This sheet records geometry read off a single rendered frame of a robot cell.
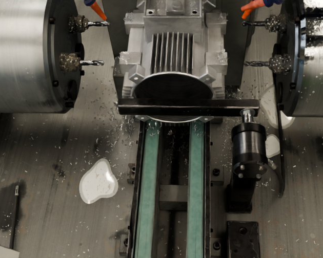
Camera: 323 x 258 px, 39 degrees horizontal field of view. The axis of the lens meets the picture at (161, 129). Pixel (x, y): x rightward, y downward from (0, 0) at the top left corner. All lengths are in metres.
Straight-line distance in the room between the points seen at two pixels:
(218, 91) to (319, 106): 0.18
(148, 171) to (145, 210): 0.08
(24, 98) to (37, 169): 0.25
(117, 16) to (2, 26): 0.25
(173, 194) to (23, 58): 0.39
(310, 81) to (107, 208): 0.49
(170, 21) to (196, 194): 0.32
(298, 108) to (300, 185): 0.24
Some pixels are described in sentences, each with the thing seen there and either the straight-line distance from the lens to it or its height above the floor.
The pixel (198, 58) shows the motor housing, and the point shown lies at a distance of 0.83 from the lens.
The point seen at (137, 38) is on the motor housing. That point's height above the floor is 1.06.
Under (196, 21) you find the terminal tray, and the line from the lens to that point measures 0.81.
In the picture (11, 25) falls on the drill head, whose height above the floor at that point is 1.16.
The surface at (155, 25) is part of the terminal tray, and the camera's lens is 0.82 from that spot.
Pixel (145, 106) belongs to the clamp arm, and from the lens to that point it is 0.83.
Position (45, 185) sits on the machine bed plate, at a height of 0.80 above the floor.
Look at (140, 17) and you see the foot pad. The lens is 0.91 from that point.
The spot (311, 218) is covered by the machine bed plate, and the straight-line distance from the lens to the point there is 1.00.
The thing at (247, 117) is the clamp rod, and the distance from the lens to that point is 0.82.
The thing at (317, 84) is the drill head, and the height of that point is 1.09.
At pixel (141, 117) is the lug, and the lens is 0.91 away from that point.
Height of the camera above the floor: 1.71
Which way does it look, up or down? 57 degrees down
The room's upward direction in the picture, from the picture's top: 6 degrees counter-clockwise
